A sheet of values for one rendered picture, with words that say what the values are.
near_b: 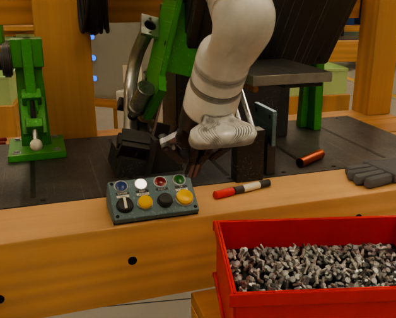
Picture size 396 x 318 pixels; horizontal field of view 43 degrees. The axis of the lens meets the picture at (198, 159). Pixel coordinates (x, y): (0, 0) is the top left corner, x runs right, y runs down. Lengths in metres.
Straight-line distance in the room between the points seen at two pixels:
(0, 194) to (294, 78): 0.60
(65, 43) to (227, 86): 0.80
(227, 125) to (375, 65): 1.11
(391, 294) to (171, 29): 0.63
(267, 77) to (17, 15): 0.77
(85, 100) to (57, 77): 0.10
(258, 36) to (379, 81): 1.21
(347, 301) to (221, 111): 0.29
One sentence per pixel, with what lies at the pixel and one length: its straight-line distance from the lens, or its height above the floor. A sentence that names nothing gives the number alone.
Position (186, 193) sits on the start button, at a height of 0.94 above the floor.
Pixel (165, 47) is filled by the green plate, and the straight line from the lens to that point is 1.03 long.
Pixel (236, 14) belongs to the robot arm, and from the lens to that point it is 0.55.
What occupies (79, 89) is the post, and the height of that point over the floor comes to 1.02.
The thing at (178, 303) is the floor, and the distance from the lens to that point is 2.24.
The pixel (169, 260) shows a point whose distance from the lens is 0.91.
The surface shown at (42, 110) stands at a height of 1.01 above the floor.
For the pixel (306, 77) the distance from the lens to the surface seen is 0.95.
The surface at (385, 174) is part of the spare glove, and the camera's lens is 1.08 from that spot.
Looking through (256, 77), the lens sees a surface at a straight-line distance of 0.91.
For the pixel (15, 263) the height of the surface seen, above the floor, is 0.86.
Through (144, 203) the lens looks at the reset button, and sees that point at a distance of 0.86.
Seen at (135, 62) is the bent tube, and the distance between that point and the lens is 1.17.
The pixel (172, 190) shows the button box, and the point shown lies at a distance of 0.89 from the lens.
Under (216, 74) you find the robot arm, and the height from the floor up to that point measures 1.18.
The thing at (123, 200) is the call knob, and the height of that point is 0.94.
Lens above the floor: 1.28
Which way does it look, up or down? 19 degrees down
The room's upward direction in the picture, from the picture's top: straight up
